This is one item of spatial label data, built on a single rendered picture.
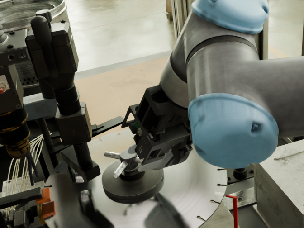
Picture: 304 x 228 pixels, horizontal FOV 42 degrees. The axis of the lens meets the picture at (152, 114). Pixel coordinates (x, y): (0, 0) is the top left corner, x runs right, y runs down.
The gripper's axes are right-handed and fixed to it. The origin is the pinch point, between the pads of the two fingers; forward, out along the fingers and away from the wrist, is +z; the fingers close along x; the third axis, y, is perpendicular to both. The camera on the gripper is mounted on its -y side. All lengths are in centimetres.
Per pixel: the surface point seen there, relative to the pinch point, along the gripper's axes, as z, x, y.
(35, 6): 37, -83, -10
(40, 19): -23.2, -12.4, 17.4
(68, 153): 2.4, -7.4, 12.5
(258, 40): 7, -27, -52
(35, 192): 7.7, -4.8, 18.5
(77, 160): 0.8, -4.8, 12.2
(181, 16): 43, -76, -71
